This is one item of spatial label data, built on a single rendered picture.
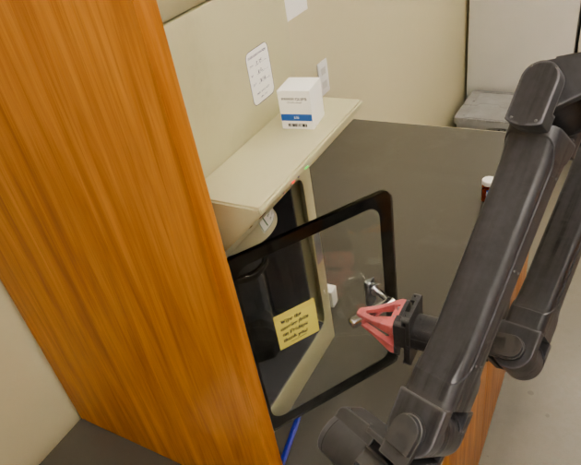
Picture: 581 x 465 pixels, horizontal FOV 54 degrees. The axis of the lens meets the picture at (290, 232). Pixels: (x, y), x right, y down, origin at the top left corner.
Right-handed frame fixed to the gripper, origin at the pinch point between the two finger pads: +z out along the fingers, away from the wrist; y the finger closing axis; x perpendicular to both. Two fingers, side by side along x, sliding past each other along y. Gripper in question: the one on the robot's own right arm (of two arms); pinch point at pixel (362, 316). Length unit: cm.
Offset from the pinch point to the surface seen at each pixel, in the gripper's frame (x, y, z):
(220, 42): 1.6, 45.7, 15.8
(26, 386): 29, -12, 59
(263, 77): -6.6, 37.8, 15.8
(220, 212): 15.9, 29.4, 10.3
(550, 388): -98, -120, -26
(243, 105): -0.6, 36.0, 15.8
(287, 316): 7.7, 3.8, 9.6
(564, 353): -117, -120, -29
